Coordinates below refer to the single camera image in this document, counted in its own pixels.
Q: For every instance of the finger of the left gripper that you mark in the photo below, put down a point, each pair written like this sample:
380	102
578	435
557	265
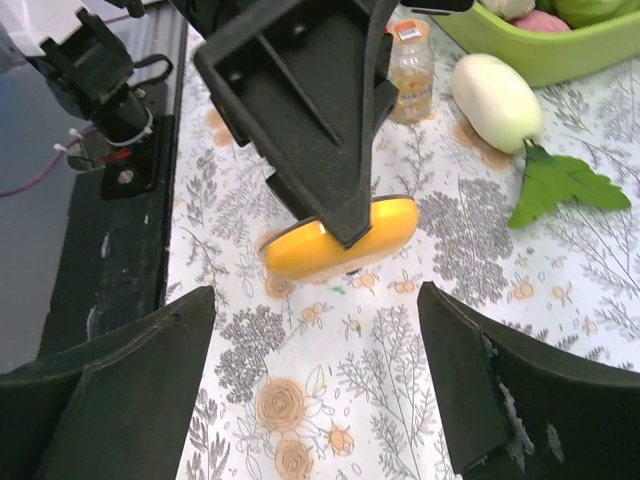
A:
305	82

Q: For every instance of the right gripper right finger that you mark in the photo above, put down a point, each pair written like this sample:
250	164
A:
513	407

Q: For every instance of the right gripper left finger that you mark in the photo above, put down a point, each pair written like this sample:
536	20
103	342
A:
116	407

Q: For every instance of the clear bottle of yellow pills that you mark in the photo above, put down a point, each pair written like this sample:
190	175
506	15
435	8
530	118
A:
411	70

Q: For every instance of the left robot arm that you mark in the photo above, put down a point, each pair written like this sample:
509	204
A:
29	24

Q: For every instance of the floral table mat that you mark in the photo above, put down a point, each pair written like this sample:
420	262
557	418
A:
330	380

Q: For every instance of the white radish with leaf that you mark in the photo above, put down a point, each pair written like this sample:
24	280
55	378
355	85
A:
505	112

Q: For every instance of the pink sweet potato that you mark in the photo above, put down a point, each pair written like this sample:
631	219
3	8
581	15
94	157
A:
542	22

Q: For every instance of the green vegetable basket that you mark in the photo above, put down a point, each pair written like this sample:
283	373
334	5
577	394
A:
544	59

